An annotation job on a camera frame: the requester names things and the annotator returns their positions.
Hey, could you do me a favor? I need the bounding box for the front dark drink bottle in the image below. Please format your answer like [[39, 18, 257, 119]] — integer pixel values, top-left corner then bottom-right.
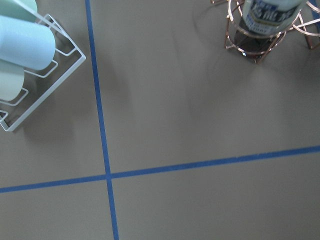
[[234, 0, 306, 52]]

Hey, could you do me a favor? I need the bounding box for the copper wire bottle rack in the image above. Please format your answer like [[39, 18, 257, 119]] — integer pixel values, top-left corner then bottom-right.
[[211, 0, 320, 63]]

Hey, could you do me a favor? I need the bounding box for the light blue cup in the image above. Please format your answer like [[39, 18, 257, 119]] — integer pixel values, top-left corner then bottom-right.
[[0, 15, 56, 71]]

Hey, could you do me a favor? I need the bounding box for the mint green cup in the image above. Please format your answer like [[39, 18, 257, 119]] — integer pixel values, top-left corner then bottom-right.
[[0, 0, 37, 23]]

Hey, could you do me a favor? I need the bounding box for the white wire cup rack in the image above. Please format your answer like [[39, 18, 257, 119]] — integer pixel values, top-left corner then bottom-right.
[[0, 13, 86, 132]]

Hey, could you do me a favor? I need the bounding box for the white cup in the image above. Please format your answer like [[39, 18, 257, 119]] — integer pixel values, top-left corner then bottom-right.
[[0, 60, 25, 101]]

